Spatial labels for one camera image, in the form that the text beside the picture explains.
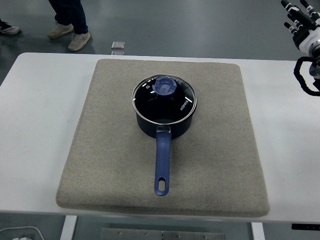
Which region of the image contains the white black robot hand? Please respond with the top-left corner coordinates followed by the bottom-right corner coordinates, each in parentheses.
top-left (281, 0), bottom-right (320, 53)

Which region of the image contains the glass lid with blue knob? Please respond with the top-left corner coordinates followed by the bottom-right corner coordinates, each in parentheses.
top-left (131, 74), bottom-right (198, 125)

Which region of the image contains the black box under table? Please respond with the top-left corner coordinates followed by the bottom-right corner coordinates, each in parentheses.
top-left (291, 223), bottom-right (320, 231)

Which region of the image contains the white table leg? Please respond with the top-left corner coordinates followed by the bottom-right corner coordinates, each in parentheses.
top-left (251, 221), bottom-right (266, 240)
top-left (59, 214), bottom-right (78, 240)

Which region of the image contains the beige fabric mat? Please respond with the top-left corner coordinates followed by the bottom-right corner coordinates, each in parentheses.
top-left (55, 58), bottom-right (271, 218)

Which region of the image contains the grey metal plate with screws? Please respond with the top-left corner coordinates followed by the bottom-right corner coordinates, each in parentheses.
top-left (100, 227), bottom-right (227, 240)

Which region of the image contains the dark pot with blue handle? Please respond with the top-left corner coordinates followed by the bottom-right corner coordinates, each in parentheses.
top-left (135, 104), bottom-right (196, 197)

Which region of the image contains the white cable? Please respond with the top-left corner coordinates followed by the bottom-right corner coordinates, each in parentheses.
top-left (0, 226), bottom-right (44, 240)

